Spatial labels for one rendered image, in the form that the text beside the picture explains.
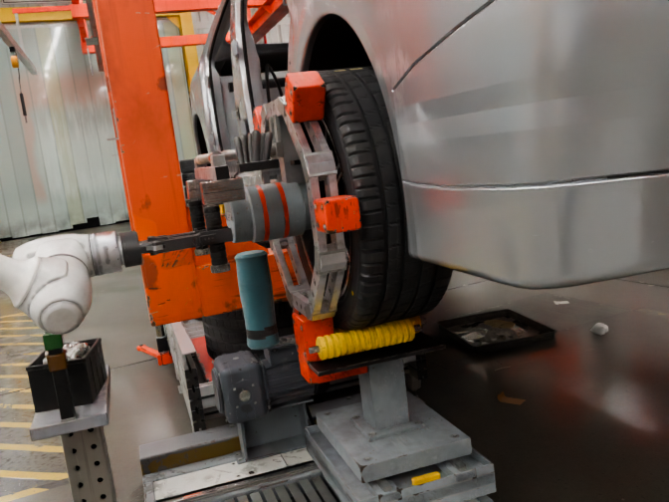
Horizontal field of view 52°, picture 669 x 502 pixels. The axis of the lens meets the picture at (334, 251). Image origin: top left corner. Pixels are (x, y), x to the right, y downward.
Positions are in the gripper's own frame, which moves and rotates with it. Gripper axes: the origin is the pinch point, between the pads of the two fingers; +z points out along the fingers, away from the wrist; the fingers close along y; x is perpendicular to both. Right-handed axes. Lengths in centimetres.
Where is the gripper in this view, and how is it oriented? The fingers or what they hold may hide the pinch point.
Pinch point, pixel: (215, 235)
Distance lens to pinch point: 155.2
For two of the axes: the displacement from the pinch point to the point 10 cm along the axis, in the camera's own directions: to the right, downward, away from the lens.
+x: -1.2, -9.8, -1.5
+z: 9.5, -1.6, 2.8
